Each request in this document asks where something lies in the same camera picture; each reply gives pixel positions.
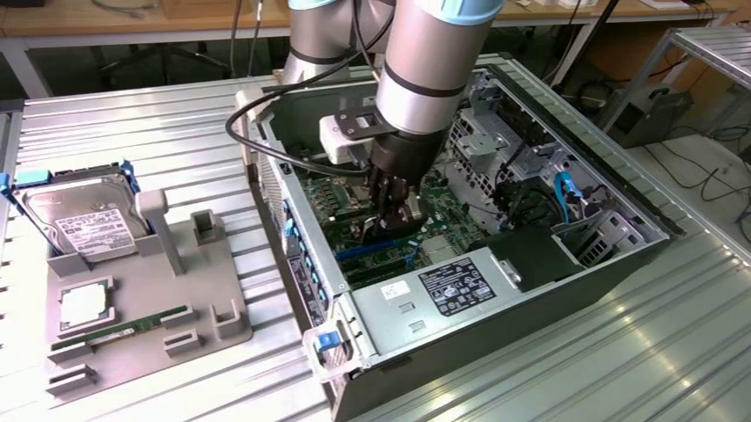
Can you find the silver hard disk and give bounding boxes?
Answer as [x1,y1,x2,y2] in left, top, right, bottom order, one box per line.
[14,174,150,259]

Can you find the black box on floor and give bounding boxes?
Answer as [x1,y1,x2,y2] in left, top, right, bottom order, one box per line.
[618,86,696,149]

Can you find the black hanging cable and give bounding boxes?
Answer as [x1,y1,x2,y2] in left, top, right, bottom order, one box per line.
[552,0,586,87]

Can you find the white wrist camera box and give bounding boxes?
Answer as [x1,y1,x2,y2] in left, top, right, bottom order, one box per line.
[318,106,393,167]

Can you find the silver disk bay cage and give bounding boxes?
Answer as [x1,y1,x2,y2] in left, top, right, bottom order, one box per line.
[444,106,566,229]

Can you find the open black PC case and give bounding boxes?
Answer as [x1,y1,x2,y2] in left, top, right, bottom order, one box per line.
[234,52,688,422]

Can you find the grey power supply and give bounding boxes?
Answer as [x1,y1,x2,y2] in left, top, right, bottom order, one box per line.
[350,245,525,360]

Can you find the clear plastic case handle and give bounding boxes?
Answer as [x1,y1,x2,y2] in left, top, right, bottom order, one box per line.
[301,324,361,387]

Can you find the black floor cable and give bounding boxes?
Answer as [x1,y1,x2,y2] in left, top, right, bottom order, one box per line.
[644,142,751,200]

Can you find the wooden desk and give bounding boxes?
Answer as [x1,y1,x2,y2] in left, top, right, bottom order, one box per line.
[0,0,736,40]

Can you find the blue disk carrier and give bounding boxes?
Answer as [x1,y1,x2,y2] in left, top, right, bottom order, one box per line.
[0,156,146,207]

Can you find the black graphics card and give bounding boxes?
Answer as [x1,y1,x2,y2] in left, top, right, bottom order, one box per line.
[350,207,428,248]

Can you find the silver chipset heatsink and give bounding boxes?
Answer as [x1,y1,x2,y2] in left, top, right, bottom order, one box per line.
[422,236,473,260]

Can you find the grey parts rack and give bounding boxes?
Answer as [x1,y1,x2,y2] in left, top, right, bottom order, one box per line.
[45,188,257,399]

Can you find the black expansion slot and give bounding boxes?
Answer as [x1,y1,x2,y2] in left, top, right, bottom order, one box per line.
[346,264,422,287]
[343,254,414,277]

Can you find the CPU socket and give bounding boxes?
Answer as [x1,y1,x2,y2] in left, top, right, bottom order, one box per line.
[338,182,377,208]

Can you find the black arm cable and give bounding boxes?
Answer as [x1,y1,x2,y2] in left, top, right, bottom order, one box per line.
[227,0,385,178]

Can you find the green motherboard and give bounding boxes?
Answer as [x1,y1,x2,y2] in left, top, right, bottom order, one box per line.
[293,149,501,291]

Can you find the metal slat side table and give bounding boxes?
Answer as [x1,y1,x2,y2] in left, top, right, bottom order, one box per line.
[644,26,751,116]

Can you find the hanging thin cables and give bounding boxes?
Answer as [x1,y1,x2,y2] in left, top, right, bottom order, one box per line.
[230,0,263,79]

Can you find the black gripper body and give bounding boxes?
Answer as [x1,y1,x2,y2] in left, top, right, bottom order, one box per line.
[367,130,450,189]

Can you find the silver CPU chip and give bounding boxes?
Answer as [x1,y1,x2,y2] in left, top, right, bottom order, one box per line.
[59,283,118,330]

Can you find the blue card retention strip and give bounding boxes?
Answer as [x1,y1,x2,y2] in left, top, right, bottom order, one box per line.
[282,200,331,318]

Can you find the green RAM stick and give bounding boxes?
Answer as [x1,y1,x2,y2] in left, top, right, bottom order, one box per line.
[53,305,191,349]

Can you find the blue data wire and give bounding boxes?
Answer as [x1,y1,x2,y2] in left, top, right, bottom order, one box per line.
[552,170,590,226]

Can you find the blue expansion slot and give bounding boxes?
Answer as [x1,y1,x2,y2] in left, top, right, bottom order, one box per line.
[335,238,404,263]

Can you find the blue case latch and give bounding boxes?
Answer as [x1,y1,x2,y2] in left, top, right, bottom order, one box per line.
[314,331,343,353]

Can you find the black wire bundle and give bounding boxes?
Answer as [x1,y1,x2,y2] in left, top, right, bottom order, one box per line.
[494,181,561,230]

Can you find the installed black RAM stick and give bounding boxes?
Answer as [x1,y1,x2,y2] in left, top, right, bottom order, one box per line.
[330,205,383,231]

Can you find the grey case handle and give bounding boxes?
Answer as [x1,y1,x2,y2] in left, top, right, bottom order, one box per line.
[235,87,281,127]

